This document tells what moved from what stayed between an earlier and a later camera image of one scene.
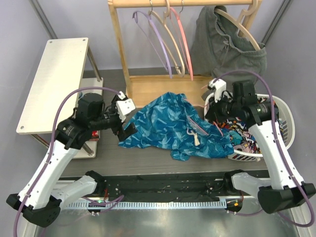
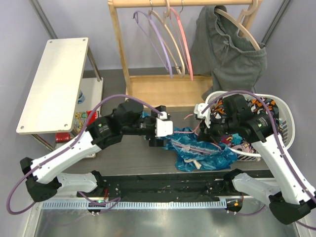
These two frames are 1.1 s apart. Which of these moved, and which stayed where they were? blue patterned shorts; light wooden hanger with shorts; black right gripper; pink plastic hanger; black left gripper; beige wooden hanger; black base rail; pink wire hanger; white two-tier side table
Moved: black right gripper; black left gripper; pink wire hanger; blue patterned shorts
Stayed: white two-tier side table; light wooden hanger with shorts; black base rail; beige wooden hanger; pink plastic hanger
